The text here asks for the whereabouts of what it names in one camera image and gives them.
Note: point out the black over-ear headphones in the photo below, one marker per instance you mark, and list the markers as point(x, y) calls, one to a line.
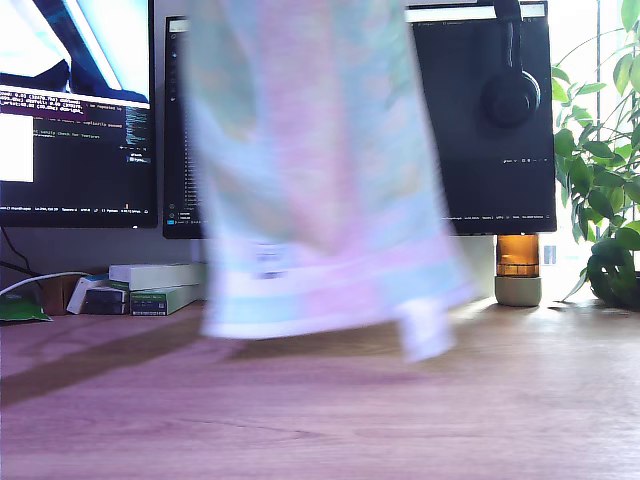
point(510, 100)

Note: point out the amber glass lamp grey base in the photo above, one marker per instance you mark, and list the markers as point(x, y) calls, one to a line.
point(517, 260)

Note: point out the green and white box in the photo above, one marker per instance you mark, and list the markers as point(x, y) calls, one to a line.
point(150, 302)

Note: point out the black monitor with terminal windows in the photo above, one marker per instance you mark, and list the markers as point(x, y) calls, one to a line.
point(75, 175)

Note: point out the brown cardboard box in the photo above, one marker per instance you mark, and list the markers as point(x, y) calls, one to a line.
point(57, 297)

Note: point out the green leafy houseplant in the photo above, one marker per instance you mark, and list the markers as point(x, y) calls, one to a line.
point(600, 190)

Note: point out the long white cardboard box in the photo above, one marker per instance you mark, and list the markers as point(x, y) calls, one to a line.
point(160, 276)

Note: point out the pastel striped tea towel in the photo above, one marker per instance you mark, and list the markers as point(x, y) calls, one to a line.
point(325, 175)

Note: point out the small dark box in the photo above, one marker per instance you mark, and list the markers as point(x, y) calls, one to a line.
point(105, 300)

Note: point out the black Huawei monitor on stand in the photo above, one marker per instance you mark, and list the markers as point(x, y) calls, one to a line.
point(490, 175)

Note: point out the green foil packet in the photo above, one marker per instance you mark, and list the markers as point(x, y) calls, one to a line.
point(20, 310)

